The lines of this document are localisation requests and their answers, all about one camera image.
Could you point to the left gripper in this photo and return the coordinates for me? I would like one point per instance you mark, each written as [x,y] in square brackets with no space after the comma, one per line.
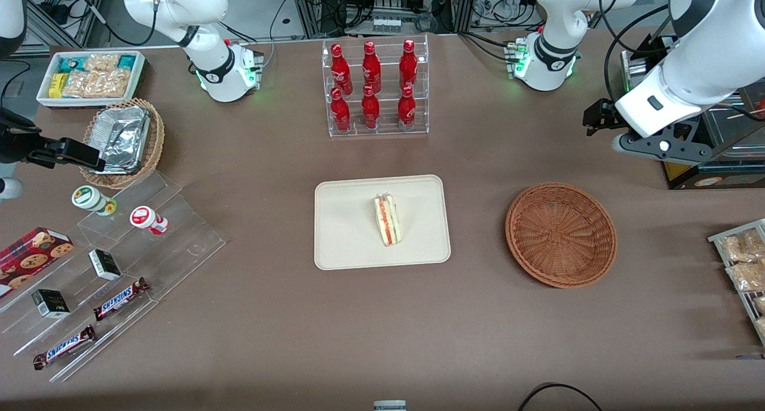
[602,116]

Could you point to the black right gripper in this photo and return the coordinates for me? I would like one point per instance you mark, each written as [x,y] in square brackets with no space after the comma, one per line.
[18,143]

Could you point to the triangle sandwich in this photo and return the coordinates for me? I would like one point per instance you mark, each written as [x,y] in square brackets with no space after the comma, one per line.
[388,220]

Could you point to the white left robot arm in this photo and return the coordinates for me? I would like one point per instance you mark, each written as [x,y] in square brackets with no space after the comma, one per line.
[711,64]

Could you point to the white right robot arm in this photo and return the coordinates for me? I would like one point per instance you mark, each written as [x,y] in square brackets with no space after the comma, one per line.
[215,70]

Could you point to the aluminium foil tray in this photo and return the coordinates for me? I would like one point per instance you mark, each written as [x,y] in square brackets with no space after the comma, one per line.
[122,136]

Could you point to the light wicker basket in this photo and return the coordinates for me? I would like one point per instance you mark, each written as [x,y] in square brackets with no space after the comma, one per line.
[156,142]

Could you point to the brown wicker basket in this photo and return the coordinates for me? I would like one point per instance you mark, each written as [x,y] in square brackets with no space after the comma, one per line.
[562,235]

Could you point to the tray of packaged snacks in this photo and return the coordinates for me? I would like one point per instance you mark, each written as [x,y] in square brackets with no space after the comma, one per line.
[744,300]

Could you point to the beige plastic tray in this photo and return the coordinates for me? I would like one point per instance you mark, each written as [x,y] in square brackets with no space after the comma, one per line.
[346,223]

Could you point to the green lid drink bottle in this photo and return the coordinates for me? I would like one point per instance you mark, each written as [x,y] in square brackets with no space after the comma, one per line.
[89,198]

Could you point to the yellow snack packet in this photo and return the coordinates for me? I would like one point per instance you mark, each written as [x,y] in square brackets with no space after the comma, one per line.
[57,85]

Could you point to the clear peanut snack bag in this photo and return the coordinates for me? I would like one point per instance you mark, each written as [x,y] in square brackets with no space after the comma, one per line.
[95,83]
[101,62]

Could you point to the teal snack packet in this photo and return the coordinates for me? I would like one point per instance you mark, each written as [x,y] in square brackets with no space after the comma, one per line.
[127,61]
[72,63]

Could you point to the red lid drink bottle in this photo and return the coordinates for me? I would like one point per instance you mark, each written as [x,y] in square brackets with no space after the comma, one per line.
[143,217]

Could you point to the red cookie box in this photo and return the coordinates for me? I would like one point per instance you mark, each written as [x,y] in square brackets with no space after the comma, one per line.
[33,255]

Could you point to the white snack bin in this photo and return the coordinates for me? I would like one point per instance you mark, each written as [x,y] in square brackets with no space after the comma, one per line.
[138,70]

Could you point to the small black box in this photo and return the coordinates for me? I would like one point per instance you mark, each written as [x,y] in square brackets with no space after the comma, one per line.
[51,303]
[105,264]

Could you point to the clear acrylic step display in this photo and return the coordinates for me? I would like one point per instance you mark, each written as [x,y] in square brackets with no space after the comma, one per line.
[179,244]

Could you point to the Snickers chocolate bar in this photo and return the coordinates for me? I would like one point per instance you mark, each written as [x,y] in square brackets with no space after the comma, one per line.
[64,346]
[119,299]

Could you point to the clear bagged pastry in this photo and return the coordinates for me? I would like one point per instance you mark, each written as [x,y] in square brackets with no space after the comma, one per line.
[747,275]
[744,247]

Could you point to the red cola bottle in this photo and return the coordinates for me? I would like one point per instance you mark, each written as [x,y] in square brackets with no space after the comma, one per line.
[406,109]
[408,67]
[340,70]
[370,109]
[371,69]
[340,112]

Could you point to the clear acrylic bottle rack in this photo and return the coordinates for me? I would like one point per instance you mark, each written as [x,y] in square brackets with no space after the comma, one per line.
[388,109]

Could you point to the white power strip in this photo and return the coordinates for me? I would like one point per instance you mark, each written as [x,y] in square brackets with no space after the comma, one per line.
[386,24]

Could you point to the grey device edge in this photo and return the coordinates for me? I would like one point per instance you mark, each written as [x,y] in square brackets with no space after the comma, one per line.
[389,405]

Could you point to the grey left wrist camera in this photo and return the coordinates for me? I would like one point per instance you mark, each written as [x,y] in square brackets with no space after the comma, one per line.
[663,145]

